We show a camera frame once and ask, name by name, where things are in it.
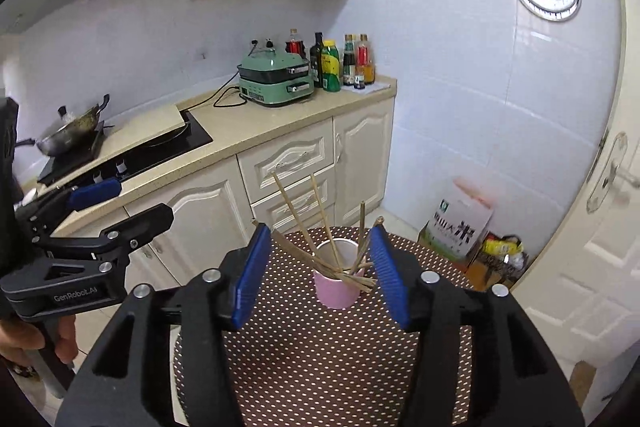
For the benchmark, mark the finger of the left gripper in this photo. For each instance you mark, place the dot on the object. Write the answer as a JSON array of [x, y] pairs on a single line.
[[114, 244], [51, 209]]

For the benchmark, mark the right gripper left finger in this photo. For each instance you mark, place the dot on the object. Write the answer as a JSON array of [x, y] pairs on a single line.
[[125, 379]]

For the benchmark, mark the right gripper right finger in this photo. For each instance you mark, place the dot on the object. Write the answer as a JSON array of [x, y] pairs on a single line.
[[515, 379]]

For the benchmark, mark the cream lower kitchen cabinets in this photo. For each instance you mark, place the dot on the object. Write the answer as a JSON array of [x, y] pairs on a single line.
[[348, 154]]

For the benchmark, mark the left hand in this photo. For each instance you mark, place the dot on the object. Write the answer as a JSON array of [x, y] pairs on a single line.
[[18, 337]]

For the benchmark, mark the black gas stove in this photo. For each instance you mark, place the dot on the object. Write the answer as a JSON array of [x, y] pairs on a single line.
[[84, 168]]

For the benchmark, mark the white door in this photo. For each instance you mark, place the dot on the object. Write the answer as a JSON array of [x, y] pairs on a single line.
[[582, 291]]

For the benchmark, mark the beige cutting board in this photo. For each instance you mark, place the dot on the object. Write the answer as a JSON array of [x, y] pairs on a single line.
[[141, 129]]

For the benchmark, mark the yellow bag on floor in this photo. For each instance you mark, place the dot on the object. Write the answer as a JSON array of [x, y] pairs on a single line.
[[497, 260]]

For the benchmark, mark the beige countertop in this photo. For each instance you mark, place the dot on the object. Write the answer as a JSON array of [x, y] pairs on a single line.
[[235, 129]]

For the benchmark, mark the white rice bag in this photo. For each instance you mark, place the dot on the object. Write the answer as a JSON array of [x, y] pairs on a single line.
[[459, 220]]

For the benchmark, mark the brown polka dot tablecloth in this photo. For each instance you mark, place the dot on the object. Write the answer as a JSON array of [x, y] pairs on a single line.
[[298, 363]]

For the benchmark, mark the pink paper cup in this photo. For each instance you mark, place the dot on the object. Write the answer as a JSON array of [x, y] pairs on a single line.
[[331, 290]]

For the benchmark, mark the green electric cooker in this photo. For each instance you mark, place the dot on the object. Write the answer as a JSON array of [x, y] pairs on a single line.
[[272, 77]]

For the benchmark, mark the dark soy sauce bottle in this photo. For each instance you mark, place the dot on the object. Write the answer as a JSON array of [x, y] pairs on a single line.
[[315, 60]]

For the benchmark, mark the green yellow oil bottle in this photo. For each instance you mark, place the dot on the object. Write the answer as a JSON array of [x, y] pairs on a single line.
[[331, 66]]

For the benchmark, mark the orange oil bottle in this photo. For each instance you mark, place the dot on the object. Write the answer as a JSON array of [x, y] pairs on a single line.
[[365, 73]]

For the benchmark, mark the steel wok with handle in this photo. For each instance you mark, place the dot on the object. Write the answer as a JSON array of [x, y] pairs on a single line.
[[67, 130]]

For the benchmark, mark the silver door handle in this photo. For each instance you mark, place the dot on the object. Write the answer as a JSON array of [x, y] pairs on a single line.
[[613, 171]]

